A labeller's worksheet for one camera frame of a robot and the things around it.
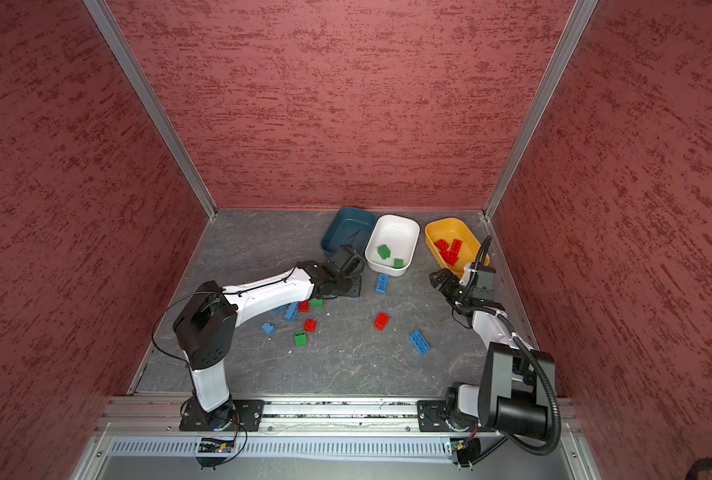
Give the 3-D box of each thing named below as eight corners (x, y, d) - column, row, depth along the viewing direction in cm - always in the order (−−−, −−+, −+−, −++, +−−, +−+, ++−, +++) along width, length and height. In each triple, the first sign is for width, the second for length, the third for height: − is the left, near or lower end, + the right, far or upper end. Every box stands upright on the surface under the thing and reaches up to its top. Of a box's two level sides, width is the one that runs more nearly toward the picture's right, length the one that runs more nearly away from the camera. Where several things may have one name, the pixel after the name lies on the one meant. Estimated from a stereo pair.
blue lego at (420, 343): (420, 356, 86) (421, 353, 85) (408, 336, 90) (409, 333, 88) (430, 350, 87) (431, 348, 86) (417, 331, 91) (418, 328, 89)
